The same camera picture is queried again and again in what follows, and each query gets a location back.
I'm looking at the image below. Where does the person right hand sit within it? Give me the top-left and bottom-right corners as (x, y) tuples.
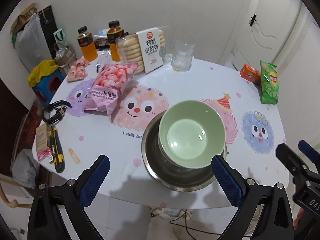
(293, 208), (315, 239)

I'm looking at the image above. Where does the pink strawberry ring bag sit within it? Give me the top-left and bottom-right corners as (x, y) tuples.
(82, 62), (138, 116)

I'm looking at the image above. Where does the white door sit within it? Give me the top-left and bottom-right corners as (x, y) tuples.
(231, 0), (301, 70)

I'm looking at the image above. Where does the black door handle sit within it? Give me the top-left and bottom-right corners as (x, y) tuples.
(249, 14), (257, 27)

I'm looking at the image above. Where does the yellow plastic bag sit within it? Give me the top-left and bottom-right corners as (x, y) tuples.
(27, 60), (59, 88)

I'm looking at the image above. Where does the orange juice bottle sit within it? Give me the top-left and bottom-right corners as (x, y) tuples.
(77, 26), (98, 62)
(107, 20), (124, 62)

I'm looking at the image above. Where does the orange juice bottle left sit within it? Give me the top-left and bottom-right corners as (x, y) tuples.
(77, 26), (98, 62)

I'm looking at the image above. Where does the yam biscuit plastic box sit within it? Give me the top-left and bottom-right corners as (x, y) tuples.
(116, 27), (167, 74)

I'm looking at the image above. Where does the black wrist watch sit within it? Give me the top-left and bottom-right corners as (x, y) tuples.
(42, 100), (72, 125)

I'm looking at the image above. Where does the orange juice bottle right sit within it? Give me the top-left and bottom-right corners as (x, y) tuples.
(107, 20), (124, 62)

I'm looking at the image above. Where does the orange Ovaltine biscuit box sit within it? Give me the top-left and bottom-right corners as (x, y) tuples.
(240, 64), (261, 86)

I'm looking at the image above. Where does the yellow utility knife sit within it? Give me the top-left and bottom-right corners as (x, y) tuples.
(50, 125), (65, 173)

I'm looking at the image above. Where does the small pink snack bag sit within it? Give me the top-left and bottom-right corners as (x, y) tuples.
(67, 57), (89, 83)

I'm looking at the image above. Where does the clear glass cup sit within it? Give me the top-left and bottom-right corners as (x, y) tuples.
(171, 36), (195, 72)

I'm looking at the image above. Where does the small cardboard box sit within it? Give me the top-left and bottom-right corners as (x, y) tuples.
(36, 123), (52, 154)

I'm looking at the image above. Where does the green Lays chips bag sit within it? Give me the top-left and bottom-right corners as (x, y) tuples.
(260, 61), (279, 105)

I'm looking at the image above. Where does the green ceramic bowl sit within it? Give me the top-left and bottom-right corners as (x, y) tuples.
(158, 100), (226, 169)

